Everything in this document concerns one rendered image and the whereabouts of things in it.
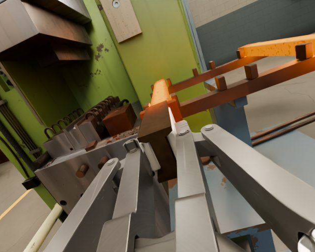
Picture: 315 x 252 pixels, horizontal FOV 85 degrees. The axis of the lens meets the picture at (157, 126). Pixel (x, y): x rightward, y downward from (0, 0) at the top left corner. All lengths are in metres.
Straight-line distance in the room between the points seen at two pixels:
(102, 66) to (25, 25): 0.50
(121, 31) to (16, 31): 0.29
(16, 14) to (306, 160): 0.81
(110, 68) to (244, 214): 0.91
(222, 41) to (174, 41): 5.99
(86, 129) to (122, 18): 0.39
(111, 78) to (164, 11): 0.51
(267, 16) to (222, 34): 1.36
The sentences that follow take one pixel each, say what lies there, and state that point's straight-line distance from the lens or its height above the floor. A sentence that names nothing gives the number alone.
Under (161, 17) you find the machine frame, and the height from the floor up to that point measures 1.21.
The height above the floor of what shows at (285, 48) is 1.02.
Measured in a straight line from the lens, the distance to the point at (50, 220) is 1.01.
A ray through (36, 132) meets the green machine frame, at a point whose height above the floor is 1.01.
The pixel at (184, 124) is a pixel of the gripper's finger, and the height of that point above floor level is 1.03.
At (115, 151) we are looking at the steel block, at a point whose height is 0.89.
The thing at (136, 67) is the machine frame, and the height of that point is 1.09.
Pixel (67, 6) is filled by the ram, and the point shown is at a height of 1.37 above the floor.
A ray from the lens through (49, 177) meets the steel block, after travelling 0.70.
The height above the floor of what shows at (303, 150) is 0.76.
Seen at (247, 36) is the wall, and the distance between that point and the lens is 6.86.
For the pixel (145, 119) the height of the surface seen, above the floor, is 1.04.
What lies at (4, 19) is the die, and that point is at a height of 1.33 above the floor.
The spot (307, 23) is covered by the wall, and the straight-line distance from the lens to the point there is 7.62.
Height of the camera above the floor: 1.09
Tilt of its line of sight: 20 degrees down
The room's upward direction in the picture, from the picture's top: 23 degrees counter-clockwise
